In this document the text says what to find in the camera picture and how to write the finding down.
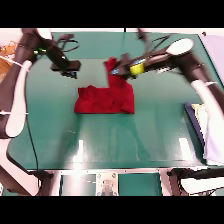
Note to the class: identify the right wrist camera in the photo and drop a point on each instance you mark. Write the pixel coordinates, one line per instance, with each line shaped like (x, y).
(144, 38)

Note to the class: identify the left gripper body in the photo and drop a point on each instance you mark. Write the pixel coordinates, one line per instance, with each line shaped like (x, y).
(65, 64)

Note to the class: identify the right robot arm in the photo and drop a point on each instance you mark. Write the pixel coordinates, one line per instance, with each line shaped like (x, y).
(190, 65)

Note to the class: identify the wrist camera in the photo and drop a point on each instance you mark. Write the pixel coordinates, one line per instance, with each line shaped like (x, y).
(66, 41)
(144, 38)

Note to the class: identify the silver frame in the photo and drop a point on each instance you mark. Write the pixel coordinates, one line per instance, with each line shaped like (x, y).
(106, 181)

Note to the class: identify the navy garment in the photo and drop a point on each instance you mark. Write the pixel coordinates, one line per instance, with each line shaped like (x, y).
(192, 116)

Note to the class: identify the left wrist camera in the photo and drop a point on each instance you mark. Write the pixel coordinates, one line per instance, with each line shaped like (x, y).
(66, 41)

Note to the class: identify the cream garment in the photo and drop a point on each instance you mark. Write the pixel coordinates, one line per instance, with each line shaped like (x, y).
(199, 115)

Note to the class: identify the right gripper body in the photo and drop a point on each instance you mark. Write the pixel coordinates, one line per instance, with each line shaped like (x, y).
(131, 66)

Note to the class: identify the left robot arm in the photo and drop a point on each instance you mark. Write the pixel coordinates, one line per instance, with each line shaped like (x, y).
(15, 100)

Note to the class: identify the red T-shirt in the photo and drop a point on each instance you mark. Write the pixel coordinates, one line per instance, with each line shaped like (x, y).
(106, 98)

